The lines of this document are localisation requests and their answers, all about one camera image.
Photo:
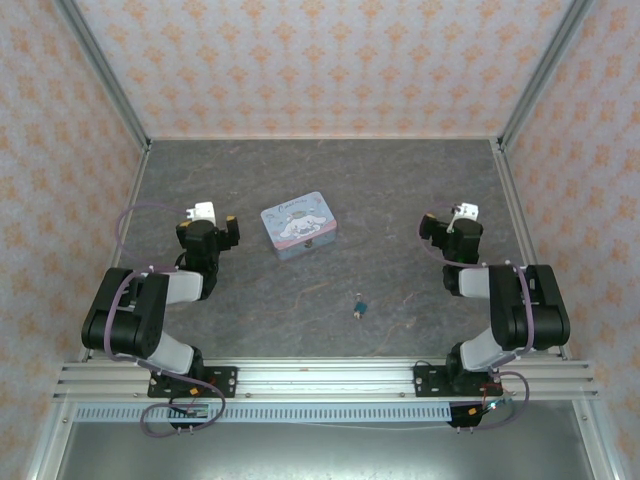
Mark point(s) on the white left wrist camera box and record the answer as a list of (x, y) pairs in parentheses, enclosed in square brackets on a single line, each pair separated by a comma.
[(202, 212)]

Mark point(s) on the aluminium corner post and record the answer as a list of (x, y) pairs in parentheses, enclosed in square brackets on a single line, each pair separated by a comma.
[(105, 75), (545, 75)]

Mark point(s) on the small green circuit board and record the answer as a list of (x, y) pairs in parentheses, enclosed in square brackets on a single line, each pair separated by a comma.
[(192, 411)]

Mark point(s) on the aluminium front frame rail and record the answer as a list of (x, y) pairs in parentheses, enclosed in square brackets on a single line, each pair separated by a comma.
[(320, 380)]

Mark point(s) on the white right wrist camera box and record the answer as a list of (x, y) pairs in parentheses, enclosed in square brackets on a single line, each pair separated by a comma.
[(468, 211)]

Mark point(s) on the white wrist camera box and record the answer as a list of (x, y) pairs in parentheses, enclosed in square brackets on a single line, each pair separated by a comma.
[(202, 212), (468, 211)]

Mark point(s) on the small teal figurine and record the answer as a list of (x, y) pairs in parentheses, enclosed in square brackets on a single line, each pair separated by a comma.
[(361, 306)]

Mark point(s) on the aluminium table side rail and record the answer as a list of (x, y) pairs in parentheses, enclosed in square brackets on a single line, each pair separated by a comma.
[(112, 255), (530, 240)]

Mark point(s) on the pastel cartoon tin box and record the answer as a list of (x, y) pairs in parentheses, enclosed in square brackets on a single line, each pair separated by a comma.
[(297, 225)]

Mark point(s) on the small brass key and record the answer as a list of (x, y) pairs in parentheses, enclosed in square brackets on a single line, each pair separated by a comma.
[(357, 315)]

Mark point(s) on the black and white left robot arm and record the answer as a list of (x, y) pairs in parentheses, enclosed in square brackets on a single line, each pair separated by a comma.
[(125, 320)]

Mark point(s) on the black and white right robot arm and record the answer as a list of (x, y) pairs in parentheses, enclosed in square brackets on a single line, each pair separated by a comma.
[(530, 310)]

